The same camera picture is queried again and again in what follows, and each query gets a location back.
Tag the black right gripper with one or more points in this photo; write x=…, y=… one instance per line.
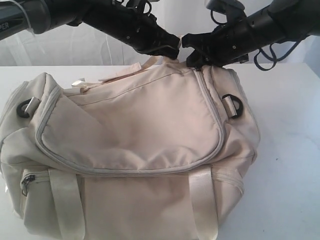
x=226, y=44

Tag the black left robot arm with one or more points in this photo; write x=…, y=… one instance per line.
x=40, y=16

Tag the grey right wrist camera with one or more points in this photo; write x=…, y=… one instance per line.
x=233, y=10

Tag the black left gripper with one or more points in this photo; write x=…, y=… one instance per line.
x=131, y=27

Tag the white backdrop curtain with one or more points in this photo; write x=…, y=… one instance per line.
x=133, y=23

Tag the cream duffel bag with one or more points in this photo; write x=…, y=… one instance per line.
x=155, y=152

